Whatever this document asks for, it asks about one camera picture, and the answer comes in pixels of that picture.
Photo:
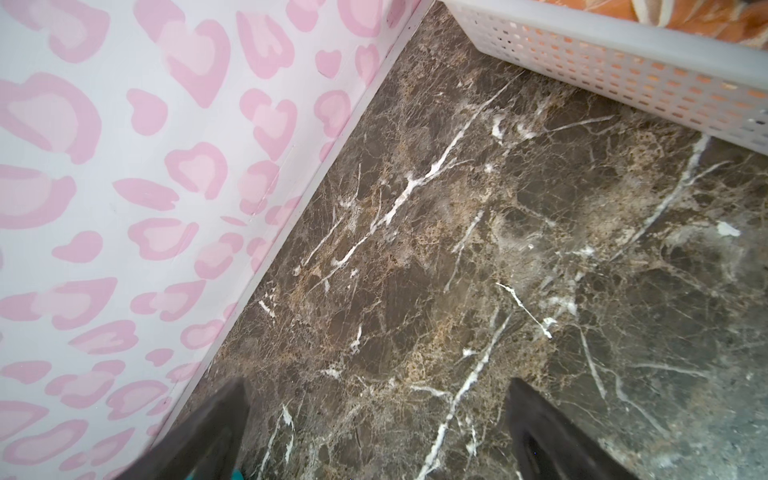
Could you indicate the orange white towel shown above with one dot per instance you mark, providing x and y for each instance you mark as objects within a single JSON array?
[{"x": 733, "y": 21}]

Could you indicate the white plastic basket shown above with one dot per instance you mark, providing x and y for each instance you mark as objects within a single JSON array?
[{"x": 714, "y": 87}]

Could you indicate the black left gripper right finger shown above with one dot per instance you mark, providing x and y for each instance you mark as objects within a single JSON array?
[{"x": 547, "y": 445}]

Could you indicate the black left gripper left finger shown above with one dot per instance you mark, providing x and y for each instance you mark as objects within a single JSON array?
[{"x": 204, "y": 446}]

